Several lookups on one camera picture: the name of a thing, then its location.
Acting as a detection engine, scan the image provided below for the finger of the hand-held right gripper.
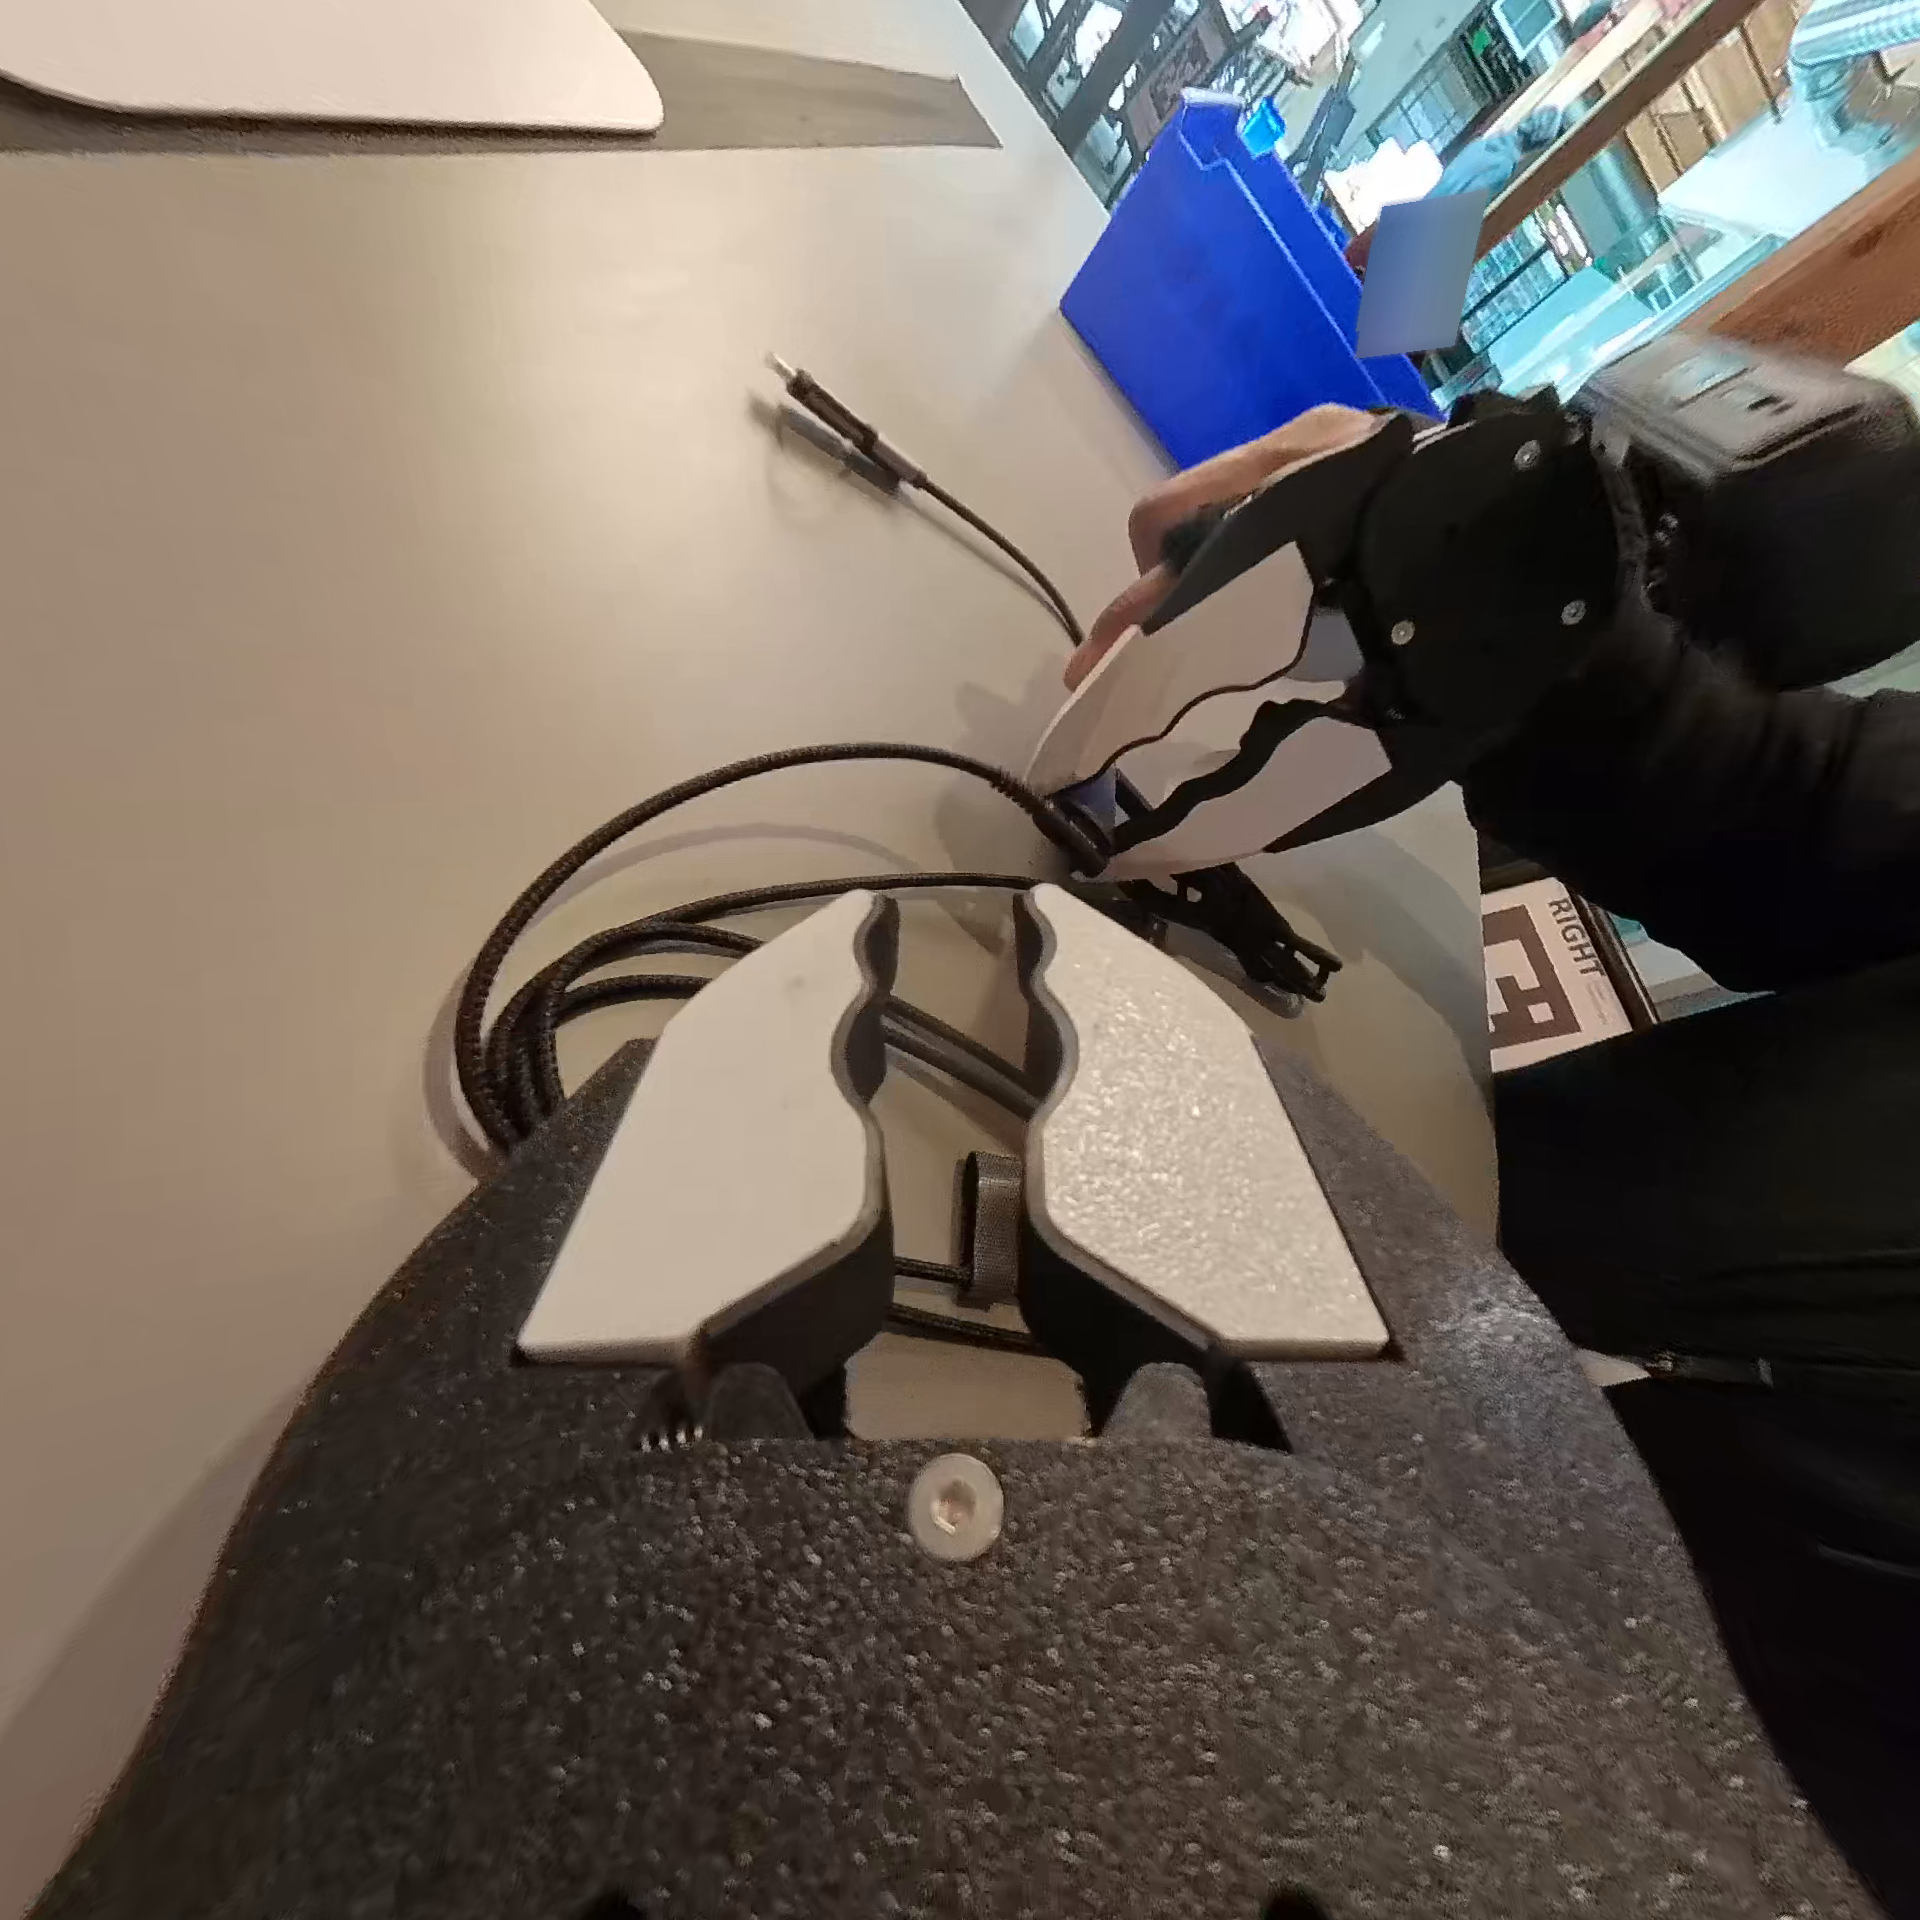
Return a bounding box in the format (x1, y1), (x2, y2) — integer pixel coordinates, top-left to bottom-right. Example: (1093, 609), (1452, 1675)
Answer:
(1113, 693), (1470, 880)
(1030, 412), (1421, 797)

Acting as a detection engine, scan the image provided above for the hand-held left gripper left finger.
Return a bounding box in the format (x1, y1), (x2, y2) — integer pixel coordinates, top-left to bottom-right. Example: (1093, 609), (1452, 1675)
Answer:
(516, 886), (904, 1404)

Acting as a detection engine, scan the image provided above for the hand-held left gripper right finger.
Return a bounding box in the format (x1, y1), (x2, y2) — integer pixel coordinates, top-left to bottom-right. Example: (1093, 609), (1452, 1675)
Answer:
(1016, 883), (1392, 1404)

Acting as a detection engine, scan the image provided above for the black braided usb-c cable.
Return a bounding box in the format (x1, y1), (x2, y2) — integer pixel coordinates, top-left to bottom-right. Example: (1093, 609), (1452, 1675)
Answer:
(451, 349), (1121, 1352)

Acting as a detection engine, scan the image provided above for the person's right forearm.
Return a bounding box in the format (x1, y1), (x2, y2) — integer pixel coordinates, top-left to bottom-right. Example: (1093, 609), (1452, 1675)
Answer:
(1462, 598), (1920, 995)

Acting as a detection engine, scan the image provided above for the person's right hand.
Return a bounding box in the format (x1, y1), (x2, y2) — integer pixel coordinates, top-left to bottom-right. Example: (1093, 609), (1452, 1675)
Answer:
(1065, 405), (1384, 688)

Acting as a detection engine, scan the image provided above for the black-white patterned card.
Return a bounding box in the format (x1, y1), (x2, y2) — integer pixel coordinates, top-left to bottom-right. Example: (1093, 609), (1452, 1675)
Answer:
(1481, 883), (1660, 1076)

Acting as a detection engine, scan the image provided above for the large blue plastic bin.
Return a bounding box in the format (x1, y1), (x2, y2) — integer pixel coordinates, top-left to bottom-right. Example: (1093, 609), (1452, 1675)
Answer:
(1059, 86), (1452, 473)

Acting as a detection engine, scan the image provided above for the wooden support beam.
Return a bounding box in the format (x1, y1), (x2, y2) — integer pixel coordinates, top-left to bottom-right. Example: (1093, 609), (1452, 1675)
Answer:
(1681, 192), (1920, 365)

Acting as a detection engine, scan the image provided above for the person's black jacket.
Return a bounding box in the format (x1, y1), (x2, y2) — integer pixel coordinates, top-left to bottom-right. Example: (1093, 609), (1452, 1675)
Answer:
(1493, 959), (1920, 1900)

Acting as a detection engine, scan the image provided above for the white metal stand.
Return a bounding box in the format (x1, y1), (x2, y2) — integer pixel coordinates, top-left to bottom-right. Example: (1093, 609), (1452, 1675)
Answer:
(0, 0), (665, 140)

